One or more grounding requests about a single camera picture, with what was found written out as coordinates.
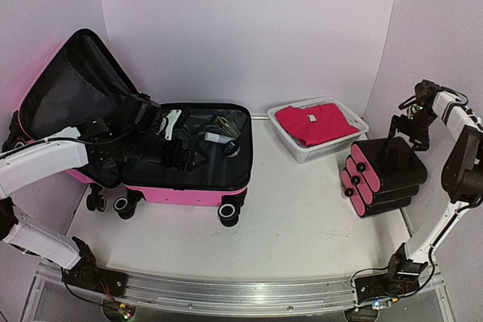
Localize white cosmetic tube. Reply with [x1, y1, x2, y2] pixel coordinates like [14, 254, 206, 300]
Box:
[205, 132, 233, 144]

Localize white perforated plastic basket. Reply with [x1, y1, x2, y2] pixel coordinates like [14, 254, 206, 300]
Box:
[267, 97, 369, 164]

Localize pink hard-shell kids suitcase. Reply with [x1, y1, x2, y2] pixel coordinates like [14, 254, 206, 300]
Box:
[2, 29, 254, 227]

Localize pink and black drawer organizer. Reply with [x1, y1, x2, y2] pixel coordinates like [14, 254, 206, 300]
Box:
[340, 136, 428, 218]

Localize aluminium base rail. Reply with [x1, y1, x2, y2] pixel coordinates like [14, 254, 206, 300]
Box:
[33, 246, 442, 310]

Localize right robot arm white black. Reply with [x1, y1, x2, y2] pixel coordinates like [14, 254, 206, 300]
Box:
[380, 79, 482, 298]

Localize dark round cosmetic compact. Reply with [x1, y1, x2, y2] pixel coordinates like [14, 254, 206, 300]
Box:
[223, 140, 241, 158]

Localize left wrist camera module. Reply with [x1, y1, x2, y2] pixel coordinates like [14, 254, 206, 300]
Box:
[158, 108, 191, 141]

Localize red garment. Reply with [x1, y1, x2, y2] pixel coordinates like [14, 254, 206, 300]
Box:
[275, 103, 358, 147]

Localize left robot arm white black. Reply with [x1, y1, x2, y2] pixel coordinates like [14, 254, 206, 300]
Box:
[1, 106, 195, 290]

